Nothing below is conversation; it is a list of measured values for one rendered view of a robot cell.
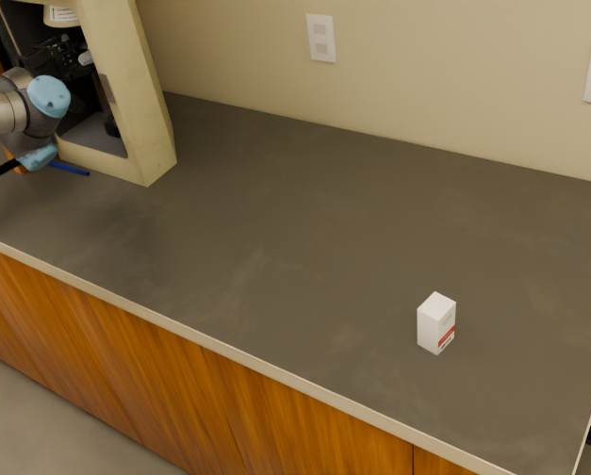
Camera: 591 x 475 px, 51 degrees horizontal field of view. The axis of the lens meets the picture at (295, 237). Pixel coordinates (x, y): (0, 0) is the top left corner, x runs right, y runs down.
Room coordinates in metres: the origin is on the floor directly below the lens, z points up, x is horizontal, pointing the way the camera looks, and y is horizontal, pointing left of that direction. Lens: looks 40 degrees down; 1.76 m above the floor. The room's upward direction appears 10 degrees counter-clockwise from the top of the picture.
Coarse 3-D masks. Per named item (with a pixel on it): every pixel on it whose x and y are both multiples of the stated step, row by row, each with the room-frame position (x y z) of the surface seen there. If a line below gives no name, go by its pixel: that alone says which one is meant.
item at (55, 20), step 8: (48, 8) 1.36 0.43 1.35; (56, 8) 1.34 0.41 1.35; (64, 8) 1.34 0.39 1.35; (48, 16) 1.36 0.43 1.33; (56, 16) 1.34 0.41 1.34; (64, 16) 1.33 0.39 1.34; (72, 16) 1.33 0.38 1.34; (48, 24) 1.35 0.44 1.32; (56, 24) 1.34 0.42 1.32; (64, 24) 1.33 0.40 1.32; (72, 24) 1.32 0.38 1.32
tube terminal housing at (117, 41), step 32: (32, 0) 1.34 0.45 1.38; (64, 0) 1.27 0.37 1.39; (96, 0) 1.27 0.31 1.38; (128, 0) 1.36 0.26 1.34; (96, 32) 1.25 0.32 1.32; (128, 32) 1.31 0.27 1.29; (96, 64) 1.26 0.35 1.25; (128, 64) 1.29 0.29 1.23; (128, 96) 1.27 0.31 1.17; (160, 96) 1.43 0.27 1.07; (128, 128) 1.25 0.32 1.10; (160, 128) 1.31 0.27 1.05; (64, 160) 1.44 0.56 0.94; (96, 160) 1.34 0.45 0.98; (128, 160) 1.26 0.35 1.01; (160, 160) 1.29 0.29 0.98
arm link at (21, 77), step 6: (6, 72) 1.24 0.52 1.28; (12, 72) 1.23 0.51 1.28; (18, 72) 1.23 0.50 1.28; (24, 72) 1.23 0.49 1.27; (12, 78) 1.21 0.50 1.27; (18, 78) 1.22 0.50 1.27; (24, 78) 1.22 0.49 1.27; (30, 78) 1.23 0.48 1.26; (18, 84) 1.21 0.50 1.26; (24, 84) 1.21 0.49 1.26
